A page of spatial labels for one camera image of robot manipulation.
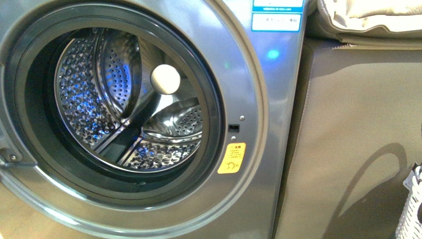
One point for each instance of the grey front-load washing machine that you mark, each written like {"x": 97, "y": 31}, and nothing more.
{"x": 256, "y": 75}

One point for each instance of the orange warning sticker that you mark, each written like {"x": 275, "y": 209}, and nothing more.
{"x": 233, "y": 158}

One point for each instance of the grey round drum hub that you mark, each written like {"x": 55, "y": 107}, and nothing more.
{"x": 165, "y": 79}

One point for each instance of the steel perforated drum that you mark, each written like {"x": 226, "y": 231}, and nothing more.
{"x": 106, "y": 101}

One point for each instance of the blue energy label sticker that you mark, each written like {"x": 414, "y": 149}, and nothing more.
{"x": 277, "y": 15}

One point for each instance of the grey side cabinet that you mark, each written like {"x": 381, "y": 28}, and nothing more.
{"x": 354, "y": 137}

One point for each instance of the black door gasket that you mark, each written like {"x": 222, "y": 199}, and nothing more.
{"x": 33, "y": 50}

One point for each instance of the beige cloth cover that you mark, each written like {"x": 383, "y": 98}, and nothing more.
{"x": 367, "y": 24}

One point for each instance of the white laundry basket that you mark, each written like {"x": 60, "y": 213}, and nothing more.
{"x": 410, "y": 222}

